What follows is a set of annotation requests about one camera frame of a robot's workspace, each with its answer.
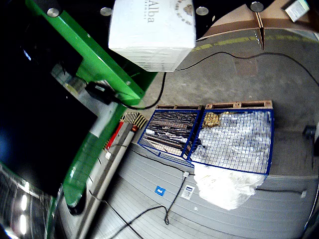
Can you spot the yellow crumpled packaging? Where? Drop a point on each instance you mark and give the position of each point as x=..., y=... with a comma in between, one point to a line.
x=211, y=119

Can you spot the small white wall plug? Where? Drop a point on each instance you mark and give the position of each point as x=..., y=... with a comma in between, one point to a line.
x=185, y=173

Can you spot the black monitor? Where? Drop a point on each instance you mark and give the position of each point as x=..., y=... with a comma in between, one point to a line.
x=37, y=112

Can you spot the white door label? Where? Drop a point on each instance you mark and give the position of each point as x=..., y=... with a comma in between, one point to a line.
x=187, y=192

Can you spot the cardboard box with divider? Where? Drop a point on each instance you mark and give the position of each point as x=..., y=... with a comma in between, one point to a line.
x=236, y=25

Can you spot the grey roller shutter door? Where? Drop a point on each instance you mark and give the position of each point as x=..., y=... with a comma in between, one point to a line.
x=224, y=221

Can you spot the white dAlba carton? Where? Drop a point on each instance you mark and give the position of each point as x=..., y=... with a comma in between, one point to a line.
x=152, y=32

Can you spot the teal and navy carton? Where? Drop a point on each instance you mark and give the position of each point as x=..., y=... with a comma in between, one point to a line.
x=296, y=9

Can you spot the green metal machine frame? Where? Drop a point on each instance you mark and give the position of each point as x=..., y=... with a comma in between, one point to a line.
x=99, y=64

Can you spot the shiny chrome metal part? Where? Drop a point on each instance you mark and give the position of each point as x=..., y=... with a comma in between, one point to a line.
x=15, y=211

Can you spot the yellow black striped bumper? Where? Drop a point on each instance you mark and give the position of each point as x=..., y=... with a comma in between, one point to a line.
x=134, y=119

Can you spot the grey door post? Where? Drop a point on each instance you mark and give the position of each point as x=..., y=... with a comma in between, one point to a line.
x=107, y=174

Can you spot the blue door sticker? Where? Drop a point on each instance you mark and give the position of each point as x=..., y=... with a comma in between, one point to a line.
x=160, y=191

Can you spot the tape roll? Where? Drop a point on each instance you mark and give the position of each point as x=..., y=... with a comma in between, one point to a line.
x=74, y=85

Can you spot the black power adapter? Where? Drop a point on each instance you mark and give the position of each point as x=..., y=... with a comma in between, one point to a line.
x=99, y=92

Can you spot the wooden pallet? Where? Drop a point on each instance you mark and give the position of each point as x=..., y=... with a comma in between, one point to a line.
x=239, y=104
x=178, y=107

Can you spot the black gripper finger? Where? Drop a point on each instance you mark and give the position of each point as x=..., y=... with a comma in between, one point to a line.
x=219, y=5
x=82, y=7

